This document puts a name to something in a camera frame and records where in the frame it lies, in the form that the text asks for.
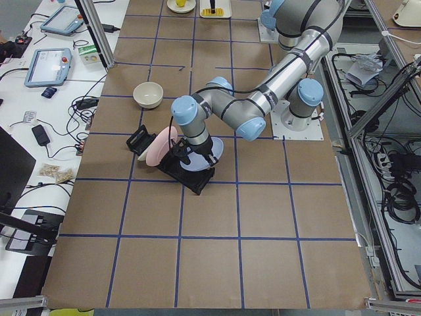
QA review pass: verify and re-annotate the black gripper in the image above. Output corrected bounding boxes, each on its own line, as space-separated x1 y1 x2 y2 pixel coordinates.
190 138 218 167

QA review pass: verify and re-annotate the blue plate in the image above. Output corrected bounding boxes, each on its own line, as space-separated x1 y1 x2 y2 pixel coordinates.
180 137 224 172

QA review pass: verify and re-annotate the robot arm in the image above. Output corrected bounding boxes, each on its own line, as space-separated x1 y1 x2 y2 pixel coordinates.
170 1 346 166

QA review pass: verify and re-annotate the white plate under lemon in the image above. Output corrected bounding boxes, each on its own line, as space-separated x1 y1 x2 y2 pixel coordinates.
166 0 196 14

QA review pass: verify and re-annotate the black plate rack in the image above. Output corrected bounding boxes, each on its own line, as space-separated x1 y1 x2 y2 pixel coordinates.
126 125 215 195

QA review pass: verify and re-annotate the pink plate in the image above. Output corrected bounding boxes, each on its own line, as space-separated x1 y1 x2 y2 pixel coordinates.
145 126 178 167

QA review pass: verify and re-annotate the cream plate in rack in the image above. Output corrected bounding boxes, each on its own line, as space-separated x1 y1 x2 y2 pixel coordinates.
137 149 148 161

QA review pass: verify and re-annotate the white rectangular tray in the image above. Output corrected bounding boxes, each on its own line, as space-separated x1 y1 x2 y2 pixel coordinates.
199 0 232 18

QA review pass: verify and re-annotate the yellow lemon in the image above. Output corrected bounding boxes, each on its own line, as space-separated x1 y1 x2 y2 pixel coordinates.
176 0 186 7

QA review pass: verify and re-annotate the cream bowl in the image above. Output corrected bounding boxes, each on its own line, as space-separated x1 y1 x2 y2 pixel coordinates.
133 82 163 109

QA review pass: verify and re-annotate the green white box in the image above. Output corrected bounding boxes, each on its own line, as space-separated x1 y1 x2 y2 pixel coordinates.
78 45 101 65

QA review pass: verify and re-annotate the far teach pendant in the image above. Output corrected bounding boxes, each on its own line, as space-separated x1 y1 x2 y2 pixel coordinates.
40 5 84 36

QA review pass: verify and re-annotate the teach pendant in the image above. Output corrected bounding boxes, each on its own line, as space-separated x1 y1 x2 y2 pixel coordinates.
40 5 84 36
24 47 72 88

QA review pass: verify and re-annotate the black power adapter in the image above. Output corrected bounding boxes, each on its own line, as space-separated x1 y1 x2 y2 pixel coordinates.
32 124 50 146

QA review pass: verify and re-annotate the near teach pendant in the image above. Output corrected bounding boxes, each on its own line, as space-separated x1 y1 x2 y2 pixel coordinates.
24 47 72 88

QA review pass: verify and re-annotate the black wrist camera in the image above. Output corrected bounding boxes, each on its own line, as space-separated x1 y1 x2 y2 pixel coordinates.
171 138 192 165

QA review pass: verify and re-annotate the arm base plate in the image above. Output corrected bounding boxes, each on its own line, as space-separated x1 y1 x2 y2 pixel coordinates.
257 18 279 43
270 100 324 141

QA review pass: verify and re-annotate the aluminium frame post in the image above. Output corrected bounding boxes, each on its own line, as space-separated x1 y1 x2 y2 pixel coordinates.
74 0 115 69

